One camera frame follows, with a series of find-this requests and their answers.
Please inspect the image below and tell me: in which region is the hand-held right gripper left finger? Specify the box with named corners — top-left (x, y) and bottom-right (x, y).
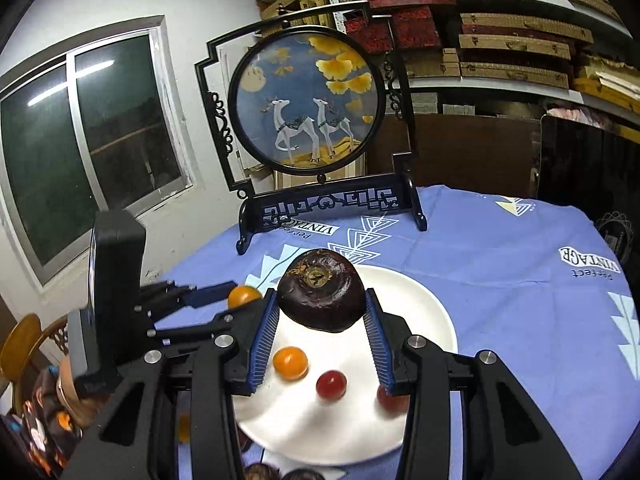
top-left (60, 287), bottom-right (281, 480)

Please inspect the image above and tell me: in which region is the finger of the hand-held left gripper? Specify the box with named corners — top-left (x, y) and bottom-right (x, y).
top-left (137, 281), bottom-right (238, 321)
top-left (145, 310), bottom-right (226, 348)

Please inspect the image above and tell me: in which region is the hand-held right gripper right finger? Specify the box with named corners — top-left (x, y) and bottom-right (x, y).
top-left (364, 287), bottom-right (583, 480)

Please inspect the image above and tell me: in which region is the white round plate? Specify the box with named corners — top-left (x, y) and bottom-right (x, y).
top-left (232, 264), bottom-right (458, 466)

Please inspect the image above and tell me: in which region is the red cherry tomato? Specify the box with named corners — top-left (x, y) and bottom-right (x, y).
top-left (316, 370), bottom-right (347, 403)
top-left (376, 385), bottom-right (411, 418)

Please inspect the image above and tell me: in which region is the light wooden chair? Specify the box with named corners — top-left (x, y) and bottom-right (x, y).
top-left (0, 312), bottom-right (68, 416)

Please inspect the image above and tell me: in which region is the sliding glass window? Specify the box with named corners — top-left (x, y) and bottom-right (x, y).
top-left (0, 15), bottom-right (196, 286)

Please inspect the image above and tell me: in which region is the blue printed tablecloth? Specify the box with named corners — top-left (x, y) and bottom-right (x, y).
top-left (145, 185), bottom-right (640, 480)

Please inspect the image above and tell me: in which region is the dark patterned cloth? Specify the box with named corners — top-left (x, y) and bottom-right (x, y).
top-left (15, 360), bottom-right (101, 480)

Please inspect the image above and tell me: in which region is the round painted screen on stand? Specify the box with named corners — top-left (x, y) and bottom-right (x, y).
top-left (194, 2), bottom-right (428, 256)

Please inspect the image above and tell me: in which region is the brown cardboard sheet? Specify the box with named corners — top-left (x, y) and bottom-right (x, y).
top-left (367, 115), bottom-right (543, 188)

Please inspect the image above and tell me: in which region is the black board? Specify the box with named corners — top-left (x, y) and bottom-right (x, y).
top-left (540, 115), bottom-right (640, 241)

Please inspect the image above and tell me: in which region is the white metal shelf rack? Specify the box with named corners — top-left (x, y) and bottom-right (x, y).
top-left (317, 0), bottom-right (640, 116)

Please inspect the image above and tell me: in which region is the red patterned box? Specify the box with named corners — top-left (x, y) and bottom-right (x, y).
top-left (391, 6), bottom-right (442, 51)
top-left (345, 16), bottom-right (393, 55)

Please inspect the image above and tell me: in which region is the pink folded cloth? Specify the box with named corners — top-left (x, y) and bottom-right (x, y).
top-left (547, 102), bottom-right (640, 126)

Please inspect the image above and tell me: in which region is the stack of tan woven boxes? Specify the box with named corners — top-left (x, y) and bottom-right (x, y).
top-left (255, 0), bottom-right (626, 90)

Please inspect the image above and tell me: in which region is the dark red flat box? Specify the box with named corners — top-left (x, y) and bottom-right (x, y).
top-left (370, 0), bottom-right (457, 9)

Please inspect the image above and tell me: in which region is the stack of yellow flat boxes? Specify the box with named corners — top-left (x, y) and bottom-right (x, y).
top-left (572, 55), bottom-right (640, 111)

